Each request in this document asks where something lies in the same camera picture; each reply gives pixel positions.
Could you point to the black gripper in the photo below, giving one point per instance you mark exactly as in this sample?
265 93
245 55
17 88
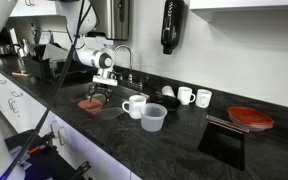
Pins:
102 84

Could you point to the pink plastic bowl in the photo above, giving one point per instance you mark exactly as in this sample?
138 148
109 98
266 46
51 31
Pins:
91 106

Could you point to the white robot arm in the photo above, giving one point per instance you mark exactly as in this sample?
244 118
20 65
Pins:
81 18

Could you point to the stainless steel sink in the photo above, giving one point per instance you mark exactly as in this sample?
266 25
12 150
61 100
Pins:
74 94

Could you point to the chrome sink faucet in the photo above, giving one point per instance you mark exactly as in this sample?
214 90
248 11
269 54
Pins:
130 77

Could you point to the white mug near sink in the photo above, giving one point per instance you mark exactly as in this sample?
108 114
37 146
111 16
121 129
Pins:
133 104

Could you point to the black dish rack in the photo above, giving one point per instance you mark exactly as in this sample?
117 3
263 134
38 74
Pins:
45 61

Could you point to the black round bowl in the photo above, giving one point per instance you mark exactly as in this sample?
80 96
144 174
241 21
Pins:
170 103

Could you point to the clear rectangular plastic container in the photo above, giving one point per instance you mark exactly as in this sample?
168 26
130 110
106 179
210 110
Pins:
109 113

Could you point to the clear plastic measuring cup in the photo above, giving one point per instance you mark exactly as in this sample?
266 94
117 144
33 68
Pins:
152 116

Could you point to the white mug lying down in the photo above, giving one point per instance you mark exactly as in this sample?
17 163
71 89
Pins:
168 91

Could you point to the black equipment cart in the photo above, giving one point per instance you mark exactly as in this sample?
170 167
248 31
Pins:
43 162

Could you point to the white mug middle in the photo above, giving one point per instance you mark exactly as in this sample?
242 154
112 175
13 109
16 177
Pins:
186 95

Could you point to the white mug far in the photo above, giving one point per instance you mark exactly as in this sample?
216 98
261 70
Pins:
203 98

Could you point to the steel kettle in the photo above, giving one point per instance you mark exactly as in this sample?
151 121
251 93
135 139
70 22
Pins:
5 49

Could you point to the white upper cabinet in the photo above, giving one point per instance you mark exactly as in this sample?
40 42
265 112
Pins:
206 8

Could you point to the black wall soap dispenser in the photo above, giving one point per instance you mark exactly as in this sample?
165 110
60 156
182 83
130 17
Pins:
172 23

